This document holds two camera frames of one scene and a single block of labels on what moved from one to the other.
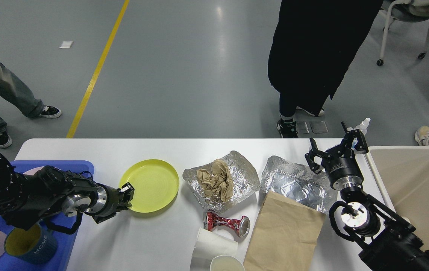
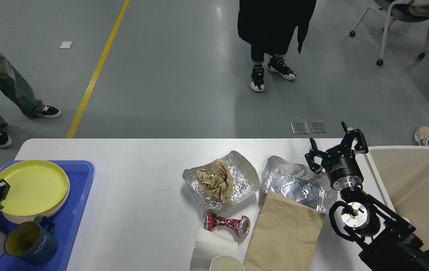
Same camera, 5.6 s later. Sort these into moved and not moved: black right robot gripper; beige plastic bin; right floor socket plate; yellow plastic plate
Moved: yellow plastic plate
Not moved: black right robot gripper; right floor socket plate; beige plastic bin
